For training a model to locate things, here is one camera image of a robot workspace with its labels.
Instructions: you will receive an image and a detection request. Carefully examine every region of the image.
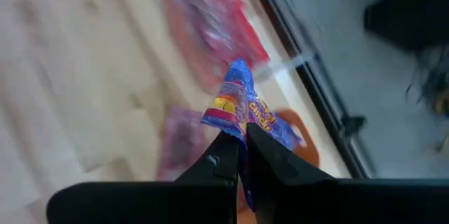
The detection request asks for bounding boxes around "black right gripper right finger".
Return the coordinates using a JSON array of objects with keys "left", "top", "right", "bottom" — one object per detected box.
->
[{"left": 245, "top": 122, "right": 449, "bottom": 224}]

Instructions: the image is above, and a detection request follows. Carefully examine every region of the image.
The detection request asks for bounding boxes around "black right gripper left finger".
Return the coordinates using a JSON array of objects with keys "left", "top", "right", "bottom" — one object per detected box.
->
[{"left": 46, "top": 131, "right": 240, "bottom": 224}]

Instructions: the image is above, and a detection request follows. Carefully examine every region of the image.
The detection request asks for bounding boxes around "blue rainbow candy packet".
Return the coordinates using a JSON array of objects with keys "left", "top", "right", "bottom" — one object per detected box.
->
[
  {"left": 156, "top": 107, "right": 211, "bottom": 182},
  {"left": 200, "top": 58, "right": 306, "bottom": 214}
]

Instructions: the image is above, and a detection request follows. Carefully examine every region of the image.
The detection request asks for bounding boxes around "clear plastic bin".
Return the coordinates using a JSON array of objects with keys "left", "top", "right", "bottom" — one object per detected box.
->
[{"left": 157, "top": 0, "right": 316, "bottom": 95}]

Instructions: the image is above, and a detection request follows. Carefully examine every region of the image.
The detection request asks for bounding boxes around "black case red trim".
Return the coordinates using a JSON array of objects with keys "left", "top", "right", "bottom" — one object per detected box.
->
[{"left": 363, "top": 0, "right": 449, "bottom": 53}]

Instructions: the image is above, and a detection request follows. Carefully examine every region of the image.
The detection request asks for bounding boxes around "black rig frame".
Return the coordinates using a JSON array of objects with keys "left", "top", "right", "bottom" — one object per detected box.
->
[{"left": 245, "top": 0, "right": 373, "bottom": 179}]

